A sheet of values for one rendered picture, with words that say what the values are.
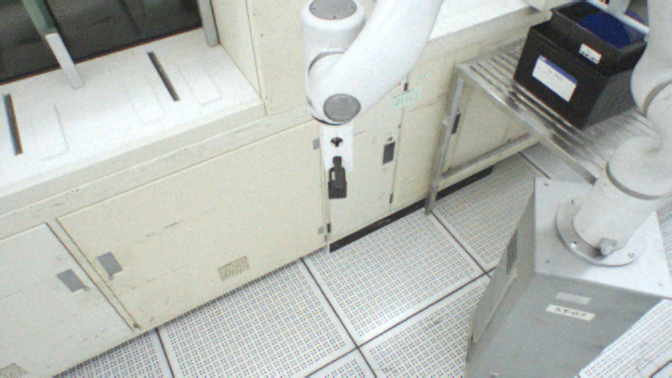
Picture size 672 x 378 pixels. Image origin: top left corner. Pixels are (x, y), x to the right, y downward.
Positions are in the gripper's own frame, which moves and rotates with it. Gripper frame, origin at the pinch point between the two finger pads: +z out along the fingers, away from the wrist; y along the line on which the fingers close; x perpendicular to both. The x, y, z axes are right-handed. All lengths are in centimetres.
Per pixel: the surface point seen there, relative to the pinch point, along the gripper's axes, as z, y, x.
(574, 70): 11, 41, -65
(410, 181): 79, 64, -34
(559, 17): 4, 54, -64
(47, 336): 70, 6, 86
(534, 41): 11, 55, -59
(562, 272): 25, -10, -47
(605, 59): 7, 39, -71
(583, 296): 32, -12, -54
